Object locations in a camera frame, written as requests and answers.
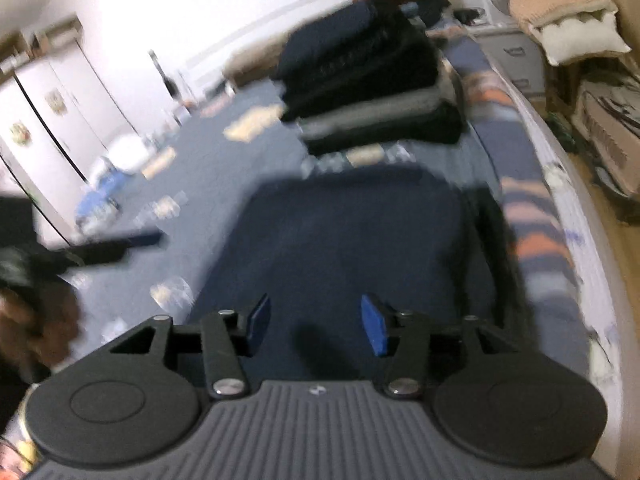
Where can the striped bed blanket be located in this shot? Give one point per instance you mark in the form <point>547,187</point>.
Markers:
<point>540,250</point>

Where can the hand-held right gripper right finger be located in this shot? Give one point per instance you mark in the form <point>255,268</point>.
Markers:
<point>375,322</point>

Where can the stack of folded dark clothes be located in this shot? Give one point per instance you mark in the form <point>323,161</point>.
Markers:
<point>370,75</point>

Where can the white drawer cabinet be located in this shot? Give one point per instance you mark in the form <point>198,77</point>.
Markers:
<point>515,60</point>

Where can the large white pillow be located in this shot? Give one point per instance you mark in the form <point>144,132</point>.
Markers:
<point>585,40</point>

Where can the large cardboard box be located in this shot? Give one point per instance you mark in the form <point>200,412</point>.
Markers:
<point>610,135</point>

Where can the grey quilted bedspread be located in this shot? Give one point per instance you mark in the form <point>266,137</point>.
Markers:
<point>210,170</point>

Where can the navy t-shirt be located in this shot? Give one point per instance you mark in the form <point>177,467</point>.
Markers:
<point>350,240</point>

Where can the white wardrobe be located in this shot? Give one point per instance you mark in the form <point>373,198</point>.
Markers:
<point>65,120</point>

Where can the white printed bed sheet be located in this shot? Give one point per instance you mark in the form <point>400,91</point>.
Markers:
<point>595,310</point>

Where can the mouse sticker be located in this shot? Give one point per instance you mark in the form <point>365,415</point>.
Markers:
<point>19,133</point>
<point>55,101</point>

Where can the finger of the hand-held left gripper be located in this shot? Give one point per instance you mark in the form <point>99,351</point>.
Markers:
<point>110,252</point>

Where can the person's left hand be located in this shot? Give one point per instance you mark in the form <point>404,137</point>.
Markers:
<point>40,330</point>

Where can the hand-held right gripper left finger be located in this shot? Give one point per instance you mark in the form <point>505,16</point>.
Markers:
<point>260,317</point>

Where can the black folded jacket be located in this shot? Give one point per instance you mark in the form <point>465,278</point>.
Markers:
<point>427,5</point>

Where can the beige blanket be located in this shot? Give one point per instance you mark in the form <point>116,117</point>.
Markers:
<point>560,2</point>

